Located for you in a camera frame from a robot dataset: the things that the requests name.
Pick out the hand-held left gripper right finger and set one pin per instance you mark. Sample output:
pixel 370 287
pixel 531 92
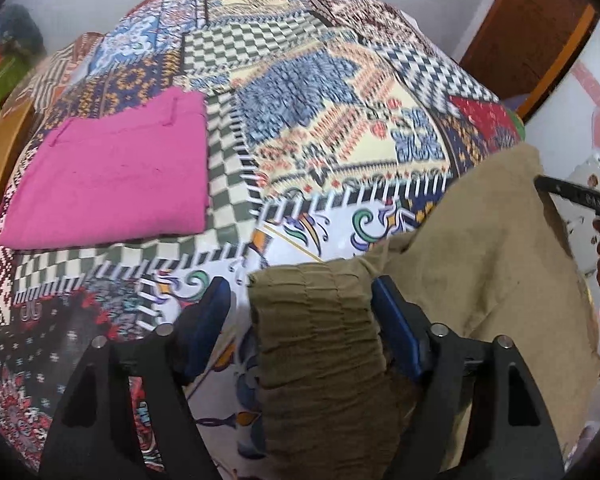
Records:
pixel 392 315

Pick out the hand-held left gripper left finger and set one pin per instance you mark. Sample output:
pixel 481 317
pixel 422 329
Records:
pixel 211 310

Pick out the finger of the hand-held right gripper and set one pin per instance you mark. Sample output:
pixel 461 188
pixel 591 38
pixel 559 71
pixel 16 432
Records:
pixel 575 195

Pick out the olive green pants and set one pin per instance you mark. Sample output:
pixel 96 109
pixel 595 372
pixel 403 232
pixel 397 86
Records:
pixel 325 360

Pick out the pink folded pants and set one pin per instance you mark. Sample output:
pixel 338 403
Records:
pixel 110 180

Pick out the white wardrobe door pink hearts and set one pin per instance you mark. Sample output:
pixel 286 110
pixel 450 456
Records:
pixel 570 110

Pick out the brown wooden door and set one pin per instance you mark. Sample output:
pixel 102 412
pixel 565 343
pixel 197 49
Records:
pixel 525 30

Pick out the patchwork printed blanket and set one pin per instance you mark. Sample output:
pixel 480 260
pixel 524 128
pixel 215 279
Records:
pixel 300 85

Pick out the tan board with flower cutouts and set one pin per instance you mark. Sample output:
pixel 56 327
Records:
pixel 2 170

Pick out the green storage bag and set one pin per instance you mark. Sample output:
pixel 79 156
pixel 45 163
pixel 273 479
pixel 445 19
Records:
pixel 5 85

